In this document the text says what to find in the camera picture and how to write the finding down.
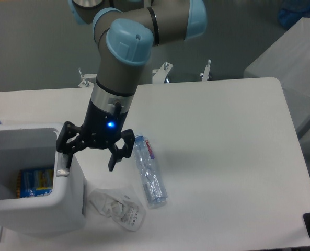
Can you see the blue bag in background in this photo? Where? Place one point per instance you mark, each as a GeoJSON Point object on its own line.
{"type": "Point", "coordinates": [290, 12]}

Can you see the white side cabinet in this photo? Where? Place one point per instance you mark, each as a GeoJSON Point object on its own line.
{"type": "Point", "coordinates": [288, 60]}

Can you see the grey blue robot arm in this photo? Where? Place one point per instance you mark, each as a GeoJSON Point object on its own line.
{"type": "Point", "coordinates": [125, 33]}

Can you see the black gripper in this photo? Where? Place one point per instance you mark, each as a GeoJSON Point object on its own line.
{"type": "Point", "coordinates": [98, 129]}

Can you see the white push-lid trash can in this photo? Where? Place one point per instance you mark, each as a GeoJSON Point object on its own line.
{"type": "Point", "coordinates": [33, 147]}

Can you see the blue snack pack in bin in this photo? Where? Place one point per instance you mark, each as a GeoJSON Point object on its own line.
{"type": "Point", "coordinates": [35, 182]}

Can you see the clear crushed plastic bottle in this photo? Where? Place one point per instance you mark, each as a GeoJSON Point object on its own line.
{"type": "Point", "coordinates": [148, 167]}

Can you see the clear plastic mask wrapper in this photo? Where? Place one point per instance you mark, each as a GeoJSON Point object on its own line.
{"type": "Point", "coordinates": [120, 204]}

